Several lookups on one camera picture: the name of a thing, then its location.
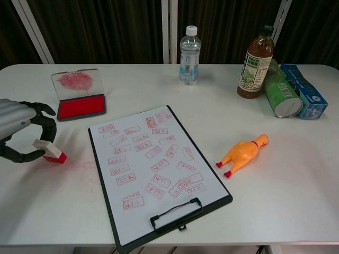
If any white frame post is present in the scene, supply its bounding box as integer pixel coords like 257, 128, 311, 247
161, 0, 178, 65
11, 0, 55, 65
269, 0, 292, 62

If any black clipboard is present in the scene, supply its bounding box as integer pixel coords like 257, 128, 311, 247
87, 105, 234, 254

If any brown tea bottle green label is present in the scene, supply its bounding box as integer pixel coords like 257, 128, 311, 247
236, 25, 275, 100

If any orange rubber chicken toy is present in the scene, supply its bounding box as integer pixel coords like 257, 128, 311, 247
215, 133, 270, 179

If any dark pleated curtain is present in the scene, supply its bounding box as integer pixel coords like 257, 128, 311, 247
0, 0, 339, 70

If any blue cardboard box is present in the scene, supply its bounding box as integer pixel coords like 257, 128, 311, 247
280, 63, 329, 121

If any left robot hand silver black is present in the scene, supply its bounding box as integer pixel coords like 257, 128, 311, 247
0, 98, 58, 164

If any red and white stamp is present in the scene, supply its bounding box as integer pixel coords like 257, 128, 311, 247
32, 139, 68, 165

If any green cylindrical can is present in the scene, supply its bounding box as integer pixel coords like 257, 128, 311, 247
264, 59, 304, 119

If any red ink pad clear lid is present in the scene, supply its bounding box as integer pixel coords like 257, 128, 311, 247
50, 68, 108, 122

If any clear water bottle white cap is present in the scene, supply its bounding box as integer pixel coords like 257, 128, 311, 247
179, 25, 200, 86

